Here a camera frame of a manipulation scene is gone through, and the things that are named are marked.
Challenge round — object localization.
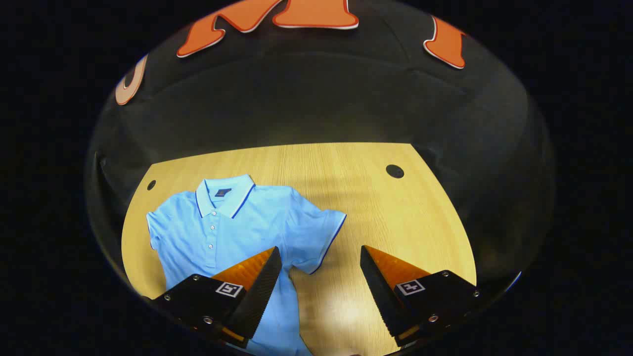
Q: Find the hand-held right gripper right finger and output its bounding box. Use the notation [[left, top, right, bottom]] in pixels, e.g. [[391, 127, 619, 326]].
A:
[[360, 244, 481, 348]]

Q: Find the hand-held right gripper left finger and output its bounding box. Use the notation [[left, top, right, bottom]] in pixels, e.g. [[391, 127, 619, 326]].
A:
[[147, 246, 283, 350]]

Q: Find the light blue polo T-shirt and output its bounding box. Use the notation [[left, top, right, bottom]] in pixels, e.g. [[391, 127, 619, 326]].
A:
[[146, 173, 347, 356]]

